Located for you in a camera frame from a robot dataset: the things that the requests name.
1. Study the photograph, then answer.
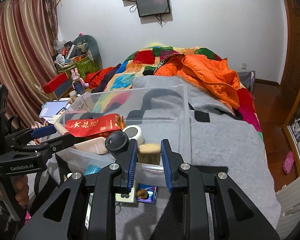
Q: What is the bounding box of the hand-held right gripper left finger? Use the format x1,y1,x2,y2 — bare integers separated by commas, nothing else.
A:
16,139,138,240

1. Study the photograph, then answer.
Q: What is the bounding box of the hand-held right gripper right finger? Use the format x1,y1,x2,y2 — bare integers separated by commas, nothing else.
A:
161,139,280,240

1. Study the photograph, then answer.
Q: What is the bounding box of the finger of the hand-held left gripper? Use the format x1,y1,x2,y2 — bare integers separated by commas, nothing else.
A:
4,124,58,150
14,133,76,157

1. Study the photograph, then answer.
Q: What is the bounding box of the cream long stick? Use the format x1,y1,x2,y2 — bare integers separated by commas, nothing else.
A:
54,122,73,136

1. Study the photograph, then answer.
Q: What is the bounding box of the tan small box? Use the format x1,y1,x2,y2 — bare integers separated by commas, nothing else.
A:
137,144,162,165

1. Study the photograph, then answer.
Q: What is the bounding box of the purple bottle with black cap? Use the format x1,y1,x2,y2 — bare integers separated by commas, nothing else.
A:
105,131,130,159

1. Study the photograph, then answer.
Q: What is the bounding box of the blue card pack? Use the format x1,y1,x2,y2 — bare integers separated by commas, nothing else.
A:
137,184,158,203

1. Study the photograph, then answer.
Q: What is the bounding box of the cream case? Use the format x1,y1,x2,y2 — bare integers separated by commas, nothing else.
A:
115,192,138,205

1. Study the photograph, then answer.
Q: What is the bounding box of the red tea packet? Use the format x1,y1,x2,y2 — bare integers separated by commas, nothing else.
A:
65,114,123,137

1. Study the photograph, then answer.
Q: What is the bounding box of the clear plastic storage box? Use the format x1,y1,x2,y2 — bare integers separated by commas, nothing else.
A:
54,84,192,173

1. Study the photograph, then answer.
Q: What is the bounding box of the person's left forearm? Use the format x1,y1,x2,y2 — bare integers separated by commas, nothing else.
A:
0,192,28,233

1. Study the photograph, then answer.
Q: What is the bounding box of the person's left hand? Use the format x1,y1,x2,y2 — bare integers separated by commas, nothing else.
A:
0,174,30,207

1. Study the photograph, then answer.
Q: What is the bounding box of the blue notebook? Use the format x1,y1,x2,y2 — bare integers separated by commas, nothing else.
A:
39,101,70,118

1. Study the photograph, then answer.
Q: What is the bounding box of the red rectangular box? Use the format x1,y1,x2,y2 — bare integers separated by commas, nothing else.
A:
42,73,72,93

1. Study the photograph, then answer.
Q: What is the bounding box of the pink rabbit doll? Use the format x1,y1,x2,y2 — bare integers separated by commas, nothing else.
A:
70,67,87,93

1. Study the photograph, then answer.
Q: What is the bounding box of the grey blanket with black pattern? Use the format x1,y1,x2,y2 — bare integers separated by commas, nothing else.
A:
32,76,282,240

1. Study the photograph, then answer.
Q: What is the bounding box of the red garment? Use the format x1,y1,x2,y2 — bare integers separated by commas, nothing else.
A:
85,66,115,89

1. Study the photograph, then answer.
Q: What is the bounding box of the green cardboard box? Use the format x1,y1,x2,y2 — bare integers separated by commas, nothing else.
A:
56,56,100,79

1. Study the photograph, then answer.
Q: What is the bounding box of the striped brown curtain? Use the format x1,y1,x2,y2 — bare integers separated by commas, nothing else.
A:
0,0,59,128

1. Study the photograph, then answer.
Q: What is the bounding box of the dark purple garment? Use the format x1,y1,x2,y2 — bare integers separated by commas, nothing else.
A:
94,64,122,93

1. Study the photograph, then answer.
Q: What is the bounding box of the grey plush pillow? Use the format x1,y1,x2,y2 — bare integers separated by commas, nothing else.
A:
72,34,100,70

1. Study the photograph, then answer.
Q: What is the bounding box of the orange puffer jacket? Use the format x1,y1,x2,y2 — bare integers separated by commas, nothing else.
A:
154,54,241,110

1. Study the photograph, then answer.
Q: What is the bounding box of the colourful patchwork quilt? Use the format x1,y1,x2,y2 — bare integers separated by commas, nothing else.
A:
92,45,263,135

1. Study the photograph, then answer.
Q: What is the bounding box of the dark grey cloth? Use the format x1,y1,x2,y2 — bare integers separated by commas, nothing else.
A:
237,71,256,93

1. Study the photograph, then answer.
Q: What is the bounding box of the pink clog shoe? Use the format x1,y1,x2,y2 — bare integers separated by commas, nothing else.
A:
282,151,295,175

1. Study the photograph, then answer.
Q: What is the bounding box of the white wardrobe door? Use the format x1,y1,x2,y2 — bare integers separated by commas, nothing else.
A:
275,170,300,230

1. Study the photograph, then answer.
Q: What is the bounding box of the black monitor cable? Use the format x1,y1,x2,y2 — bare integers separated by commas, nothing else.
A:
155,14,168,27

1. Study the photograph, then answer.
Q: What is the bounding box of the small black wall monitor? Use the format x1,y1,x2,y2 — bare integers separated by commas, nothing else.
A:
135,0,171,18

